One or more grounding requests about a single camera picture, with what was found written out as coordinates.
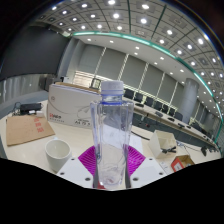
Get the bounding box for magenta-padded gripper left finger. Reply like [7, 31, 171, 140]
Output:
[56, 146, 97, 188]

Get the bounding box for white remote control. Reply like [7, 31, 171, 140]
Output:
[159, 160, 171, 172]

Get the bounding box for long curved conference table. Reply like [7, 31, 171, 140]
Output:
[129, 99, 221, 158]

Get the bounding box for white paper sheet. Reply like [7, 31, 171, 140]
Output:
[128, 133, 144, 156]

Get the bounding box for open red cardboard box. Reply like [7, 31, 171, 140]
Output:
[170, 154, 196, 173]

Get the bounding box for clear plastic water bottle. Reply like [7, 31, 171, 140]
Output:
[90, 79, 135, 191]

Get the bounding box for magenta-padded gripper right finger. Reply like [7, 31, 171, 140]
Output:
[127, 145, 168, 188]

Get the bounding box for round ceiling lights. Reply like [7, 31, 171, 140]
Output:
[39, 0, 224, 118]

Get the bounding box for row of black office chairs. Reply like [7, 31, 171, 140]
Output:
[123, 87, 188, 123]

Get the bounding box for brown paper envelope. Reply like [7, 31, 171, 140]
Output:
[5, 114, 56, 147]

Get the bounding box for white paper ream box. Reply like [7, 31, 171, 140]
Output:
[46, 82, 103, 129]

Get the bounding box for black cable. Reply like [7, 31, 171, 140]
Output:
[12, 101, 23, 116]

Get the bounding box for small open white box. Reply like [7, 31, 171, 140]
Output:
[148, 129, 178, 159]

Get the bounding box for white ceramic mug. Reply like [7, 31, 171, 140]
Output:
[44, 138, 73, 174]

